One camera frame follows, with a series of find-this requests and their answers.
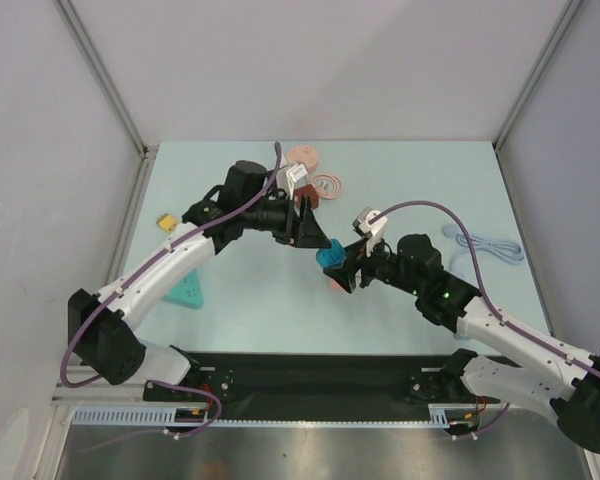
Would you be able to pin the teal triangular power strip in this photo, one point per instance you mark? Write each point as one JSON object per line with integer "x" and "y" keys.
{"x": 186, "y": 293}

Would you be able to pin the pink cube adapter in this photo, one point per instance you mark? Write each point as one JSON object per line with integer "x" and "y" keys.
{"x": 335, "y": 286}

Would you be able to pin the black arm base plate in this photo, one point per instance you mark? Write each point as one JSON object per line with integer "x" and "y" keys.
{"x": 329, "y": 388}

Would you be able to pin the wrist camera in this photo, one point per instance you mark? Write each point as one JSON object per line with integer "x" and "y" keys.
{"x": 371, "y": 226}
{"x": 291, "y": 177}

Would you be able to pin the pink round power strip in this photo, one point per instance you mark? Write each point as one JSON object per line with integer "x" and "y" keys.
{"x": 306, "y": 155}

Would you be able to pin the slotted cable duct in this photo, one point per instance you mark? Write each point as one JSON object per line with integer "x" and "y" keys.
{"x": 172, "y": 417}

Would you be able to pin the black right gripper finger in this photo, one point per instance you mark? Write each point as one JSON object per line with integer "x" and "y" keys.
{"x": 344, "y": 277}
{"x": 357, "y": 250}

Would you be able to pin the yellow plug adapter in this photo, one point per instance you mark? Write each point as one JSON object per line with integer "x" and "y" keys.
{"x": 167, "y": 222}

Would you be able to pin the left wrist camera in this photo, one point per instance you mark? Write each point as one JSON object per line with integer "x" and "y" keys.
{"x": 291, "y": 177}

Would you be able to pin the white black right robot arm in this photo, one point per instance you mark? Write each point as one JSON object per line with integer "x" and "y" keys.
{"x": 548, "y": 376}

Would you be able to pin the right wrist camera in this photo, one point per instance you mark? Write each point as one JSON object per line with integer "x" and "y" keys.
{"x": 371, "y": 226}

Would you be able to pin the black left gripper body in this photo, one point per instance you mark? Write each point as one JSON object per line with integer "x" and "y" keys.
{"x": 289, "y": 234}

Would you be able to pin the dark red cube adapter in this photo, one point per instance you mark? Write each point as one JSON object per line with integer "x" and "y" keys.
{"x": 309, "y": 192}

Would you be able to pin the blue plug adapter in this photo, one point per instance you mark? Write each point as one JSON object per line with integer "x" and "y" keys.
{"x": 332, "y": 257}

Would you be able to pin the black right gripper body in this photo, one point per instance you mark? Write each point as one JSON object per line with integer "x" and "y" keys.
{"x": 361, "y": 265}

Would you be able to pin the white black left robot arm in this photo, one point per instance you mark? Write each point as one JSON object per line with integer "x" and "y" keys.
{"x": 101, "y": 326}

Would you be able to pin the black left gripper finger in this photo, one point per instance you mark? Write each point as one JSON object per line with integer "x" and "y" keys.
{"x": 306, "y": 232}
{"x": 305, "y": 204}

